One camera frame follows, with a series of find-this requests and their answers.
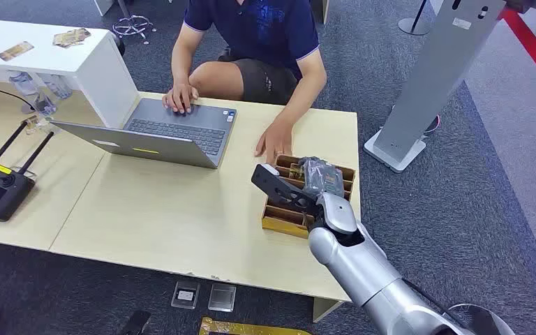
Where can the small clear card holder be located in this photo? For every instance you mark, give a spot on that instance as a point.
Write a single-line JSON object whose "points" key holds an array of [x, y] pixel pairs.
{"points": [[32, 124]]}

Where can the person's left forearm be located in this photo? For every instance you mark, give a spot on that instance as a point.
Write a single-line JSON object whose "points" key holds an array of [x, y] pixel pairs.
{"points": [[304, 88]]}

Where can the black remote controller with antennas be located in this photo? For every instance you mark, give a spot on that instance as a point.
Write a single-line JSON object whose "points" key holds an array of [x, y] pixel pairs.
{"points": [[0, 189]]}

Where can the grey stanchion with round base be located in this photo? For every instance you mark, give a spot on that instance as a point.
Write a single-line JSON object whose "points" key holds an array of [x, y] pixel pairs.
{"points": [[413, 24]]}

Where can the person's left hand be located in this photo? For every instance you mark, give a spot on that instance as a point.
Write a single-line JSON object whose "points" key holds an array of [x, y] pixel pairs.
{"points": [[275, 141]]}

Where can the person's right forearm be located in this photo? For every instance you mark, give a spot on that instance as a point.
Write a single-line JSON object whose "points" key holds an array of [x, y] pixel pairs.
{"points": [[183, 55]]}

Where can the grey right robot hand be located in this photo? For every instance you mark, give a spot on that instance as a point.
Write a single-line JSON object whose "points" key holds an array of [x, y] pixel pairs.
{"points": [[337, 212]]}

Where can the person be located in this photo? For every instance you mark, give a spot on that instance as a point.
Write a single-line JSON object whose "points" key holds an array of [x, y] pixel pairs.
{"points": [[258, 32]]}

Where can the person's right hand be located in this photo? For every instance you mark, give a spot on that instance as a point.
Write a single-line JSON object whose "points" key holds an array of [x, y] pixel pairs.
{"points": [[179, 98]]}

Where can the red barrier belt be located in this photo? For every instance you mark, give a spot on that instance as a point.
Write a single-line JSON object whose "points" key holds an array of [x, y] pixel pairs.
{"points": [[534, 48]]}

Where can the clear plastic water bottle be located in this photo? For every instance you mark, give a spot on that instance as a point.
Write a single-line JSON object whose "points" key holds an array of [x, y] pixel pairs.
{"points": [[42, 105], [58, 86], [23, 83]]}

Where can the black flat object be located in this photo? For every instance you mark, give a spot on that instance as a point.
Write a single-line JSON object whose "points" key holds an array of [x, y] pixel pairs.
{"points": [[135, 323]]}

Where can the white desk shelf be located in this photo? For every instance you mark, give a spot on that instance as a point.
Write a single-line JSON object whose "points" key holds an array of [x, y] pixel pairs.
{"points": [[106, 78]]}

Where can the single beige card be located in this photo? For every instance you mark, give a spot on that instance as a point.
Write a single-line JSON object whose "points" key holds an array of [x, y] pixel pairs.
{"points": [[16, 51]]}

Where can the pile of beige cards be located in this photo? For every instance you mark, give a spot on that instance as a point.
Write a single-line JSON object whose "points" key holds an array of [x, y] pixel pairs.
{"points": [[71, 37]]}

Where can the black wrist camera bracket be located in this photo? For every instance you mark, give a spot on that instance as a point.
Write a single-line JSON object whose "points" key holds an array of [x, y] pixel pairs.
{"points": [[272, 182]]}

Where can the grey laptop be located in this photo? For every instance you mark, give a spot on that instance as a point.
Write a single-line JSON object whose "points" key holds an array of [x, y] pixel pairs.
{"points": [[157, 145]]}

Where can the beige table leg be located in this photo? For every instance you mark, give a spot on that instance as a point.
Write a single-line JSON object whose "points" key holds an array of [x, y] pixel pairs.
{"points": [[325, 309]]}

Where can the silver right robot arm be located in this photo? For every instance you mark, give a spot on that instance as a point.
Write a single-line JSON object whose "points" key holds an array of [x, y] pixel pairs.
{"points": [[365, 273]]}

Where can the wooden slotted card box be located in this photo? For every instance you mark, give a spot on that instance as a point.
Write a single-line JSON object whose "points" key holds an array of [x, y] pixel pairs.
{"points": [[282, 225]]}

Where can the grey slanted kiosk stand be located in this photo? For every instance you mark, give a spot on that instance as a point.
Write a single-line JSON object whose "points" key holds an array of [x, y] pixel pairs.
{"points": [[434, 78]]}

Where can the person's hand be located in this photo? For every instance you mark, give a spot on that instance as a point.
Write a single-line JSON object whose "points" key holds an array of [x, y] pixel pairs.
{"points": [[275, 141], [179, 98]]}

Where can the yellow flat frame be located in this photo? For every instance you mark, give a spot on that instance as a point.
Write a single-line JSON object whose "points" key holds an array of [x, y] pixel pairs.
{"points": [[249, 329]]}

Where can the chrome chair base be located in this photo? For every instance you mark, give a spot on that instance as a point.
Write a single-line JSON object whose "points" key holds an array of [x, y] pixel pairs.
{"points": [[131, 25]]}

